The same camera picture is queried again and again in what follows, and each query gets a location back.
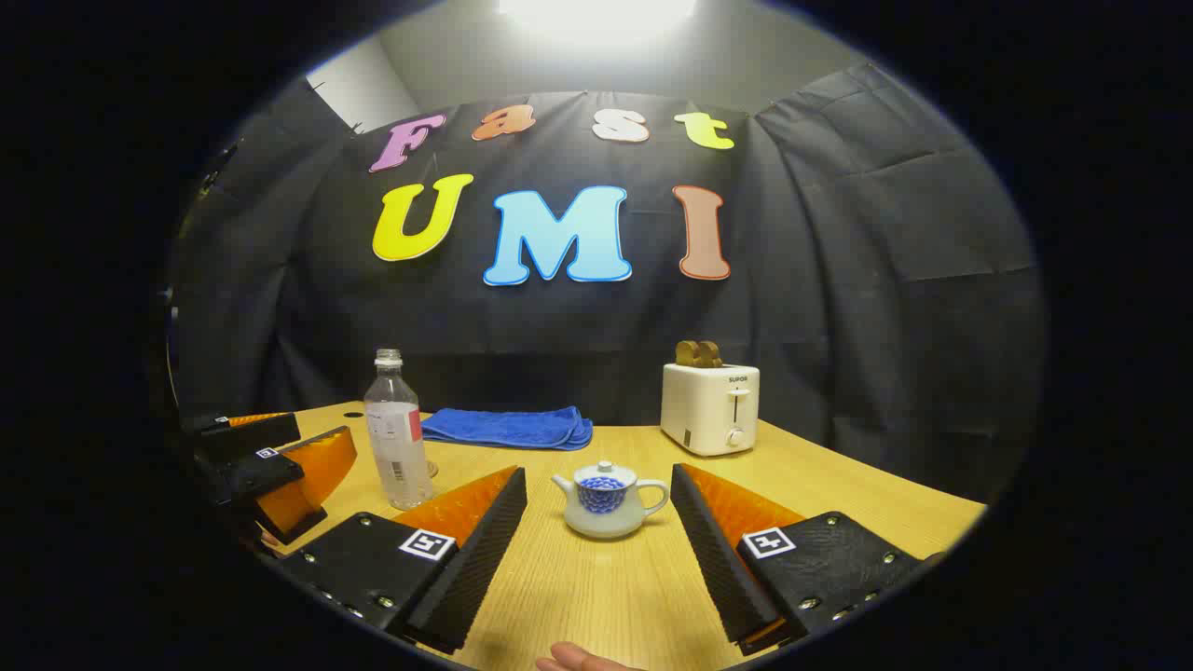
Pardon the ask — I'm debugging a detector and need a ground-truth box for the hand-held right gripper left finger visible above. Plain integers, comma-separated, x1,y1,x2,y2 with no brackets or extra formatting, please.
276,464,528,656

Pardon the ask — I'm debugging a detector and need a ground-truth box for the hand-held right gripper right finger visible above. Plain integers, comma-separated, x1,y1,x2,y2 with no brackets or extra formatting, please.
671,463,944,656

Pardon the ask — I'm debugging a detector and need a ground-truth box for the clear plastic water bottle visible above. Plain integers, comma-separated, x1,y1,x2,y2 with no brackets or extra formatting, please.
363,349,434,511

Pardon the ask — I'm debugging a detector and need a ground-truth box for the white blue-patterned teacup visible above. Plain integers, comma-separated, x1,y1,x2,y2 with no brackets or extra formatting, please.
552,460,671,541

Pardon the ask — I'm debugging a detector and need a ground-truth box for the blue folded towel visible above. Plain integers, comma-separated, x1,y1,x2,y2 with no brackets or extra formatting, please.
421,406,594,452

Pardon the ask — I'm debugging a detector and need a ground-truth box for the white toaster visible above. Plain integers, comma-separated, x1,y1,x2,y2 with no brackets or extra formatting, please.
660,362,761,457

